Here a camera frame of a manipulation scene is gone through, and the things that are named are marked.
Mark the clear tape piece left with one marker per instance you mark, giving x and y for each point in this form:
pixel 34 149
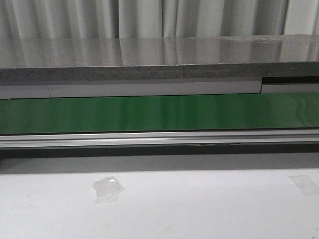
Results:
pixel 107 190

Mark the clear tape piece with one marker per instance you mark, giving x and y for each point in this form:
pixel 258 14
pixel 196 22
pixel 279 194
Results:
pixel 306 185
pixel 107 190

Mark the green conveyor belt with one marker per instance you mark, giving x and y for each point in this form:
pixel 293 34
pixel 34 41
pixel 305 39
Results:
pixel 159 113

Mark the grey stone countertop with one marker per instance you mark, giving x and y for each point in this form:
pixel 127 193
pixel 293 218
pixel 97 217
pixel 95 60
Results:
pixel 59 68

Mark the clear tape piece right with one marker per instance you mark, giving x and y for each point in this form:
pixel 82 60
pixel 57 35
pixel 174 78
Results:
pixel 306 185

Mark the white pleated curtain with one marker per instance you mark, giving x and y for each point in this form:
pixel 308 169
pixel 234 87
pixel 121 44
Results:
pixel 53 19

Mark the aluminium conveyor frame rail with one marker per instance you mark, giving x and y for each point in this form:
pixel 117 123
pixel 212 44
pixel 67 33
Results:
pixel 159 138

